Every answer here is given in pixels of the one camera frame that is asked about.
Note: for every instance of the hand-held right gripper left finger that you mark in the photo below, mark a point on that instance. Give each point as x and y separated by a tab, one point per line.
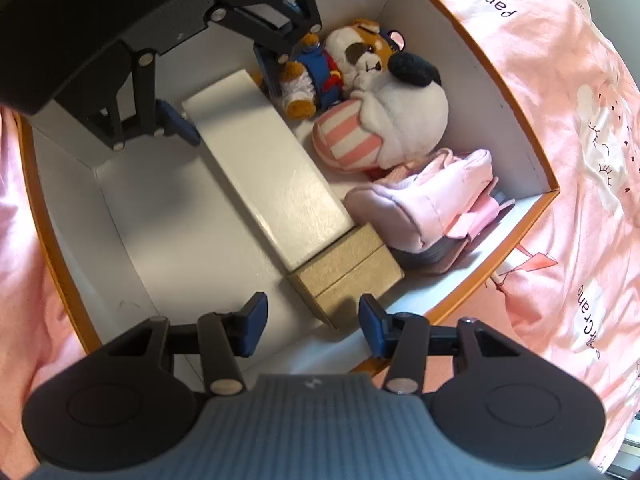
252	322

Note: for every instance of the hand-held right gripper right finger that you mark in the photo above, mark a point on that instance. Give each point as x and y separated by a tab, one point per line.
372	325

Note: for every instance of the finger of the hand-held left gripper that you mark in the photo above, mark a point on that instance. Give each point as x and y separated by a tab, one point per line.
272	35
177	120

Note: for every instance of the brown cardboard box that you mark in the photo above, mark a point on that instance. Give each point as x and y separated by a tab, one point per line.
345	270

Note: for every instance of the pink grey wallet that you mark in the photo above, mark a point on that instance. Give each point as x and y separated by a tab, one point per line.
435	261

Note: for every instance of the long white box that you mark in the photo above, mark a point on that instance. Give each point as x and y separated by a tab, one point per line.
260	160

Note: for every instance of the brown plush dog blue outfit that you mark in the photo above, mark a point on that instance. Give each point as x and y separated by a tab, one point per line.
370	55

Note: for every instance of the orange cardboard box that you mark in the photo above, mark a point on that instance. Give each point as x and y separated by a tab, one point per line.
150	240

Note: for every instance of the pink mini backpack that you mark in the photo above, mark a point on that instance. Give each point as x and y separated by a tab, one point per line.
425	200

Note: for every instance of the white plush dog striped pink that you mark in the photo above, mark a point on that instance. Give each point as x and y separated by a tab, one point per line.
410	110

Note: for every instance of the pink printed blanket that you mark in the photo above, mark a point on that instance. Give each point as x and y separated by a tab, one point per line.
575	210

